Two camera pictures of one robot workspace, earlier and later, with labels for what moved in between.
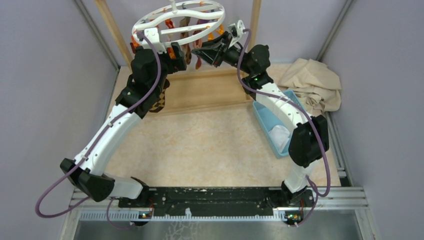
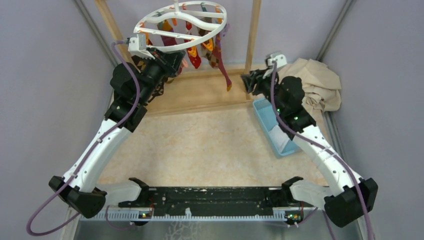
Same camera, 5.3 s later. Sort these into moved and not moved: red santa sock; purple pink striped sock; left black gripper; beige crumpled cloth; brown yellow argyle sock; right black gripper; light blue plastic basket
Moved: brown yellow argyle sock; right black gripper; red santa sock; purple pink striped sock
Not moved: light blue plastic basket; left black gripper; beige crumpled cloth
